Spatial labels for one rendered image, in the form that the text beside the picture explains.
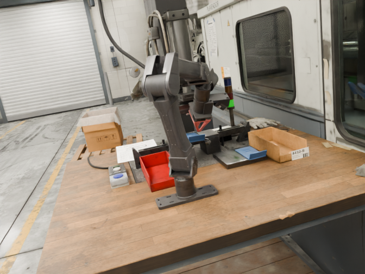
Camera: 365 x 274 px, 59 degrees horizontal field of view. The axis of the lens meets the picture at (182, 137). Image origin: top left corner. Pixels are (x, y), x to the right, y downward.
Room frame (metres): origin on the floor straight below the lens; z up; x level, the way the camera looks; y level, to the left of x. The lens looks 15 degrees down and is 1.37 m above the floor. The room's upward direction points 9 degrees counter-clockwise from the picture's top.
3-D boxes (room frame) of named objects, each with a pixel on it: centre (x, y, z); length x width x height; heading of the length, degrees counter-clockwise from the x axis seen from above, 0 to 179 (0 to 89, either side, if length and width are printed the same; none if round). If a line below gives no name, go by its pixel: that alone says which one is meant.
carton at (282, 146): (1.25, -0.38, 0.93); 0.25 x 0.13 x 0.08; 13
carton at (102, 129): (4.72, 1.14, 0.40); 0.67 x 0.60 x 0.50; 5
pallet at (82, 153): (4.43, 1.07, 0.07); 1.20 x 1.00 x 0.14; 6
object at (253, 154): (1.22, -0.26, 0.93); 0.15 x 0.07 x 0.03; 12
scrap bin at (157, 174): (1.18, 0.11, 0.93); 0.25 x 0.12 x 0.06; 13
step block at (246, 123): (1.47, -0.29, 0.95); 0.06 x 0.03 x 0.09; 103
